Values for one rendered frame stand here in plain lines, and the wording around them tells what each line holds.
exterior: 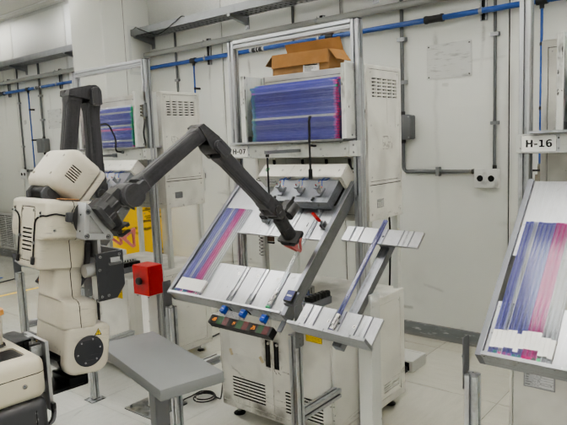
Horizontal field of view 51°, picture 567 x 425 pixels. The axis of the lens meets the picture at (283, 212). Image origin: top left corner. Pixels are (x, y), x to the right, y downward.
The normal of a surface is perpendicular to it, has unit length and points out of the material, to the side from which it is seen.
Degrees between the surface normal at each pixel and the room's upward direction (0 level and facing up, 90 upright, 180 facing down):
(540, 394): 90
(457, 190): 90
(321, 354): 90
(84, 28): 90
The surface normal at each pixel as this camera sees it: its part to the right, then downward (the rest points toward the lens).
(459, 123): -0.63, 0.11
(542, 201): -0.47, -0.62
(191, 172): 0.77, 0.04
